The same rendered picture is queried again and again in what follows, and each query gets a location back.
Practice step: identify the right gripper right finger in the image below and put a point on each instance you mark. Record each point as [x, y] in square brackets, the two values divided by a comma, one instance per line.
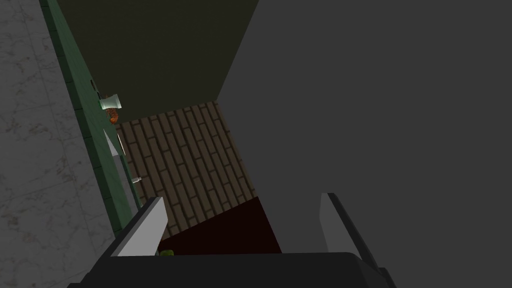
[334, 228]

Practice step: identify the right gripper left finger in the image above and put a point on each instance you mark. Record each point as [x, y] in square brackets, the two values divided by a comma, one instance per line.
[144, 234]

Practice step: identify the small yellow-green thing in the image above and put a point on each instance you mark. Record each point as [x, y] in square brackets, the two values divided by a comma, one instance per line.
[166, 252]

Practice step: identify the orange round thing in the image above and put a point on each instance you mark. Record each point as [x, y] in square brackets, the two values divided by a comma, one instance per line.
[113, 116]

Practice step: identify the pale green cup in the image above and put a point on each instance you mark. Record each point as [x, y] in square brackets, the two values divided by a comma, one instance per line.
[110, 102]

